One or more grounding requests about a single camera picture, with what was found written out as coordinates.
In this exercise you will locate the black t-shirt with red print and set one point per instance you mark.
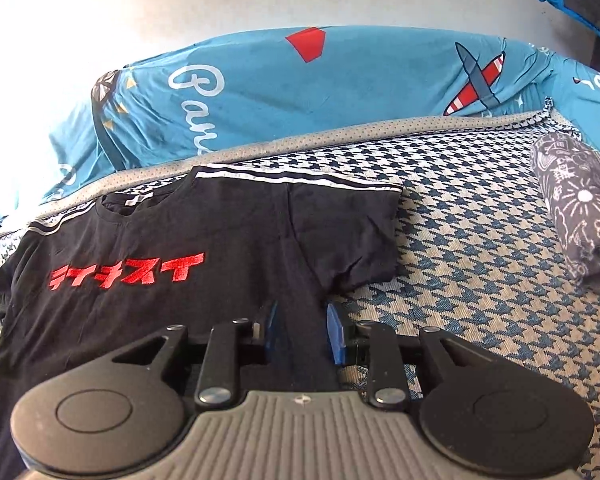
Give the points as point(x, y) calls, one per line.
point(180, 230)

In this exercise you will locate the grey patterned folded cloth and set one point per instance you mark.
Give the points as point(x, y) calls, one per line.
point(580, 200)

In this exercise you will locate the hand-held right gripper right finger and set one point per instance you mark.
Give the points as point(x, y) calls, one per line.
point(336, 335)

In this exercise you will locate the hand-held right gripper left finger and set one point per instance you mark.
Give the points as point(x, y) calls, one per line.
point(271, 335)

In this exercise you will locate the blue airplane print bed sheet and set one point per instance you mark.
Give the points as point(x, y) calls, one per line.
point(370, 90)

